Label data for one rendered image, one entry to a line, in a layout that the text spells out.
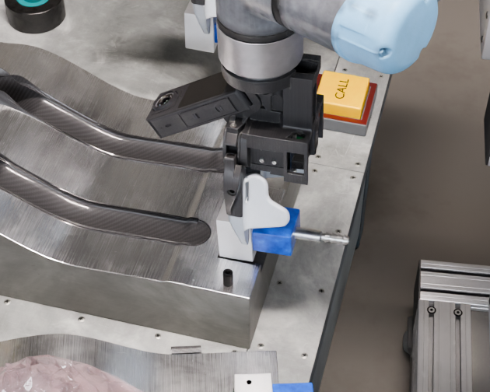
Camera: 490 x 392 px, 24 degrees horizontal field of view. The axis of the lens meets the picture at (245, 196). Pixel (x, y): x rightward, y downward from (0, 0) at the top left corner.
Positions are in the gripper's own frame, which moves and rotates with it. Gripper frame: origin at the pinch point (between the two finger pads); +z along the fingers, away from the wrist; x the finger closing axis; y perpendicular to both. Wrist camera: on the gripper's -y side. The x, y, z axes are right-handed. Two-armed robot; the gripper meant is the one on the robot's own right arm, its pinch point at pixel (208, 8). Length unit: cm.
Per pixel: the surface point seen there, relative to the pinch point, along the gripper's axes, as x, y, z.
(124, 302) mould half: -36.0, 0.9, 11.4
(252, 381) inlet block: -44.9, 17.0, 6.8
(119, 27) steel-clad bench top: 11.0, -16.2, 15.1
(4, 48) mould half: -11.1, -21.6, 1.8
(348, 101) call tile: 0.4, 17.7, 11.4
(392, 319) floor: 31, 26, 95
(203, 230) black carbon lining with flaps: -28.4, 7.5, 6.3
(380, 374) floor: 18, 26, 95
